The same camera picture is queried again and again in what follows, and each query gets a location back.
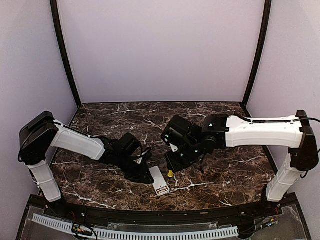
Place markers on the black front rail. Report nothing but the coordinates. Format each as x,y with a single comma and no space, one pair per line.
232,215

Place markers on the left black frame post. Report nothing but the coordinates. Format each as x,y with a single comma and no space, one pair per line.
63,52

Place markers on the black frame post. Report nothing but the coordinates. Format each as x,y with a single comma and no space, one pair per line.
258,52
63,52

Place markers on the white slotted cable duct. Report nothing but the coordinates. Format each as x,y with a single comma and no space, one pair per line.
99,233

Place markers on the large white remote control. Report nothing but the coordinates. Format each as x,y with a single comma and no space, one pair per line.
160,185

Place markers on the right black frame post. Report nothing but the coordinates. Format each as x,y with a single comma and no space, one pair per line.
258,52

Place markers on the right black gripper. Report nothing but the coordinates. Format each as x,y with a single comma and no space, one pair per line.
174,165

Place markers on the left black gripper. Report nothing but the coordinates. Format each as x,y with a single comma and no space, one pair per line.
139,176

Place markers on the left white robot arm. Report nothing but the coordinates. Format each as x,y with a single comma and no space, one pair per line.
45,131

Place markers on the yellow handled screwdriver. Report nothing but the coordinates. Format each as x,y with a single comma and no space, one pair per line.
170,174

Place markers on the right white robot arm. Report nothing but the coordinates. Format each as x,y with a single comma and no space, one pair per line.
189,141

